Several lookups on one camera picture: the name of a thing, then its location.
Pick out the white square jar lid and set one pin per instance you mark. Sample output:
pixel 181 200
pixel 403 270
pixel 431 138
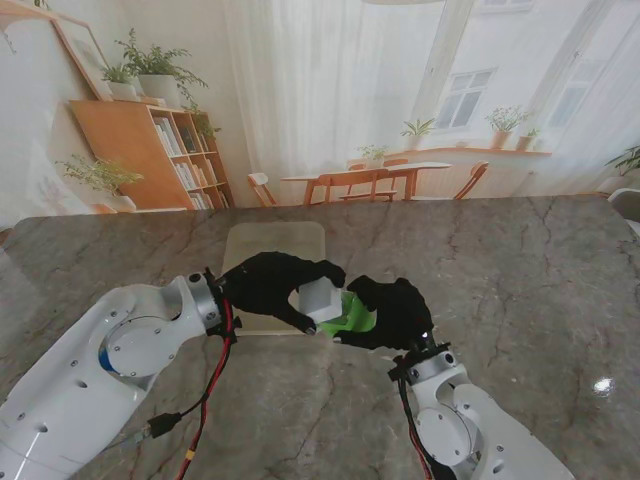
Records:
pixel 320 300

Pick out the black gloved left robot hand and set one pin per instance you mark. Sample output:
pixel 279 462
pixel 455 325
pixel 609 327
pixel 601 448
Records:
pixel 265 285

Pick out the blue plastic scraper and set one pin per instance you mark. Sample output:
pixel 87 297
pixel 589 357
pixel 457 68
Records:
pixel 107 364

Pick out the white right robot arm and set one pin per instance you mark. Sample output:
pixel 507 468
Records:
pixel 460 425

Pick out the printed room backdrop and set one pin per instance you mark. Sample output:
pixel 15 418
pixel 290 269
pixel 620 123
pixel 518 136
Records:
pixel 320 100

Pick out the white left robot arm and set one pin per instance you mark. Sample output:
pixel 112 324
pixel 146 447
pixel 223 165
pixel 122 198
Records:
pixel 85 380

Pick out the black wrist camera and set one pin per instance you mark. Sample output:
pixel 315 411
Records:
pixel 232 325
pixel 397 370

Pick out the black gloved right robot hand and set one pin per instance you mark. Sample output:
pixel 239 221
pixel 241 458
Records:
pixel 400 315

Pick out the green square jar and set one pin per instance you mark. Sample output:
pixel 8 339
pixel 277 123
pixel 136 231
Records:
pixel 357 317

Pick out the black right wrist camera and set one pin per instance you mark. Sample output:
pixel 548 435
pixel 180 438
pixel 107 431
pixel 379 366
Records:
pixel 397 370

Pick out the cream baking tray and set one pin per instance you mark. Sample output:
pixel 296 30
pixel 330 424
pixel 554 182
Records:
pixel 280 240

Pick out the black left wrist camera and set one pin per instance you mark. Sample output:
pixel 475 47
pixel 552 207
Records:
pixel 232 325

